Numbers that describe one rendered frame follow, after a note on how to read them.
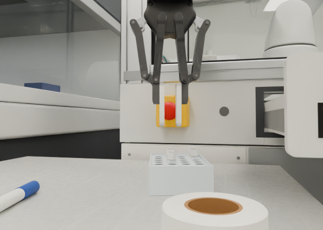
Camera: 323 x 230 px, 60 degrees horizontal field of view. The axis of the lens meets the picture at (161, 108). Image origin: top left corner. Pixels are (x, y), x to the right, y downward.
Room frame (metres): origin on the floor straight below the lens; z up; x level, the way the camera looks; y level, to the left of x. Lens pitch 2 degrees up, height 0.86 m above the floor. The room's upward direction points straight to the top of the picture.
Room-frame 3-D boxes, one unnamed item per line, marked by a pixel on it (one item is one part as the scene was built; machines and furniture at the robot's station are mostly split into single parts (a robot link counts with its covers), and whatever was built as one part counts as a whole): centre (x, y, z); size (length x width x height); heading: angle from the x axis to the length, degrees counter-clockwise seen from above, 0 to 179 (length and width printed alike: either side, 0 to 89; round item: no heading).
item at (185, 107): (0.64, -0.03, 0.88); 0.07 x 0.05 x 0.07; 77
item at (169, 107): (0.61, -0.02, 0.88); 0.04 x 0.03 x 0.04; 77
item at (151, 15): (0.45, -0.01, 1.04); 0.08 x 0.07 x 0.09; 91
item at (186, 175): (0.42, -0.02, 0.78); 0.12 x 0.08 x 0.04; 1
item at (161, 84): (0.45, 0.00, 0.88); 0.03 x 0.01 x 0.07; 1
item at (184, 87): (0.45, -0.05, 0.91); 0.03 x 0.01 x 0.05; 91
